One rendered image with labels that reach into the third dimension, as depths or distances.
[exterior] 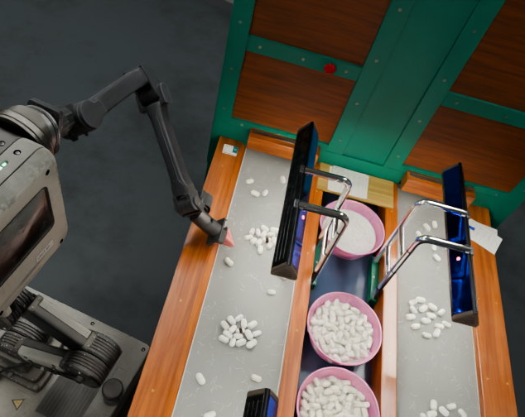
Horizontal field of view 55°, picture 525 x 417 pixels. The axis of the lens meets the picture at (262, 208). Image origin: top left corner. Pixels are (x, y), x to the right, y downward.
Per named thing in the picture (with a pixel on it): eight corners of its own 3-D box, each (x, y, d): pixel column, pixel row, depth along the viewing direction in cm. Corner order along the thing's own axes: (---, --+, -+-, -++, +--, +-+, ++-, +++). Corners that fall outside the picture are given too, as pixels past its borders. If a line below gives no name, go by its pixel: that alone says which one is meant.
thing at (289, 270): (269, 275, 148) (275, 262, 142) (296, 132, 187) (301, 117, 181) (296, 281, 148) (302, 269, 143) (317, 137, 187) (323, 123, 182)
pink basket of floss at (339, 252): (339, 277, 196) (347, 265, 189) (301, 225, 208) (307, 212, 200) (388, 251, 209) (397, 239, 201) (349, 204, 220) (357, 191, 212)
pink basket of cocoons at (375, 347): (310, 379, 170) (318, 369, 162) (292, 306, 185) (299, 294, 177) (382, 369, 177) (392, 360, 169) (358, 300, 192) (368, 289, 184)
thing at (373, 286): (366, 304, 191) (418, 240, 157) (368, 260, 204) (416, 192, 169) (414, 316, 192) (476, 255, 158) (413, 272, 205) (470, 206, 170)
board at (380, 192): (315, 189, 209) (316, 187, 208) (320, 163, 218) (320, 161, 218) (392, 209, 211) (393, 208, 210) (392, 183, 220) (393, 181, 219)
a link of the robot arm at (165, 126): (132, 93, 167) (157, 82, 162) (142, 93, 172) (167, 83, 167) (173, 218, 169) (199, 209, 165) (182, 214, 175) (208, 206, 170)
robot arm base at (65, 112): (24, 142, 125) (27, 98, 119) (45, 131, 132) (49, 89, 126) (55, 155, 124) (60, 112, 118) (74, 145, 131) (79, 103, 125)
